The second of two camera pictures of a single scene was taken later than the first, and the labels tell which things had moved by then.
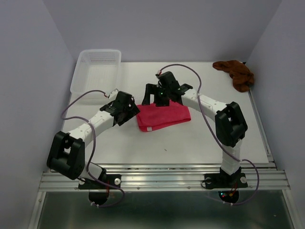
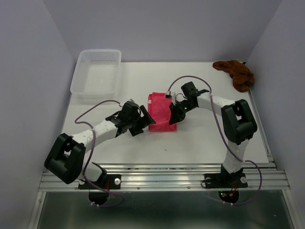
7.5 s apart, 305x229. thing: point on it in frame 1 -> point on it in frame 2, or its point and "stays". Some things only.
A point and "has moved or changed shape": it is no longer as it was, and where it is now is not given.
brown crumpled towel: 242,78 stays
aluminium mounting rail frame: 184,176 stays
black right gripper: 152,88 -> 175,115
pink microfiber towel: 151,117 has moved or changed shape
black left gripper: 133,111 -> 138,130
